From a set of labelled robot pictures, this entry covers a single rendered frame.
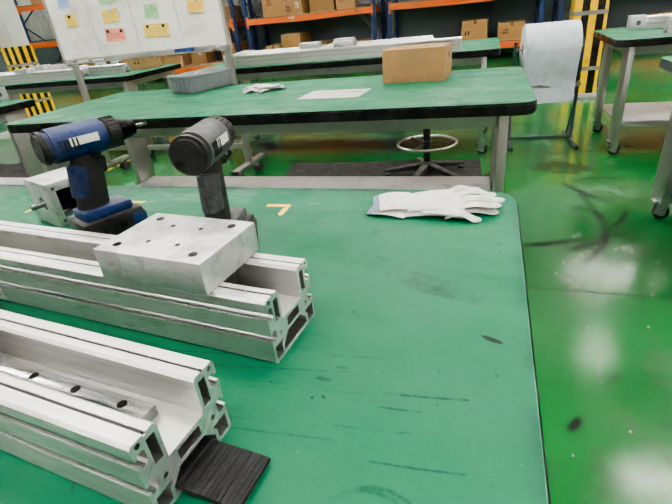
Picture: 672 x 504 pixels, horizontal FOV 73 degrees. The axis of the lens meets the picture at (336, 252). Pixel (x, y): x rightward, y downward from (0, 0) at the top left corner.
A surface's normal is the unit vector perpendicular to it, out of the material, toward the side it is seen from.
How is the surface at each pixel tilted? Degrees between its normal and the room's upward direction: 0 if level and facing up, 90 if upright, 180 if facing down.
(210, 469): 0
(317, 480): 0
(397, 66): 89
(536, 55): 95
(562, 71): 103
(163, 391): 90
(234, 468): 0
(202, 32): 90
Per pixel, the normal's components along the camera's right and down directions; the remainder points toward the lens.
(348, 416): -0.10, -0.88
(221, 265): 0.92, 0.11
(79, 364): -0.39, 0.47
